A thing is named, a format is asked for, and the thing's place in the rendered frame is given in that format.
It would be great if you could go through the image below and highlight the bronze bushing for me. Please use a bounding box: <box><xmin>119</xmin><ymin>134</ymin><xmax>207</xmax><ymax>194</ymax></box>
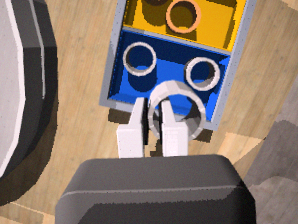
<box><xmin>165</xmin><ymin>0</ymin><xmax>201</xmax><ymax>35</ymax></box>
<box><xmin>145</xmin><ymin>0</ymin><xmax>168</xmax><ymax>6</ymax></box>

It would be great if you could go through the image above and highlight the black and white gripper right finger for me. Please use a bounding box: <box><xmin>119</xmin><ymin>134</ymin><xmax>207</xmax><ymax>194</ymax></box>
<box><xmin>158</xmin><ymin>96</ymin><xmax>188</xmax><ymax>156</ymax></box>

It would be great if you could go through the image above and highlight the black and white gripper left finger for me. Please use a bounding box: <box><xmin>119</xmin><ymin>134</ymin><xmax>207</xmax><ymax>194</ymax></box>
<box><xmin>116</xmin><ymin>97</ymin><xmax>149</xmax><ymax>158</ymax></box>

